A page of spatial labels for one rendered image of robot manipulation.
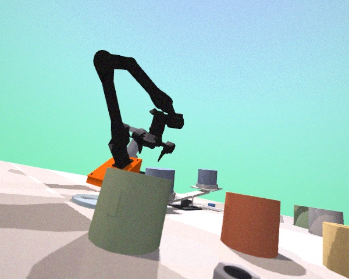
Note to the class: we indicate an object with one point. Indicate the pale green cylinder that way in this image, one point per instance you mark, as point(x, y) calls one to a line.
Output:
point(301, 216)

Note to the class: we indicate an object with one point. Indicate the olive green cup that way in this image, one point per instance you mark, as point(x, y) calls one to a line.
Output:
point(130, 212)

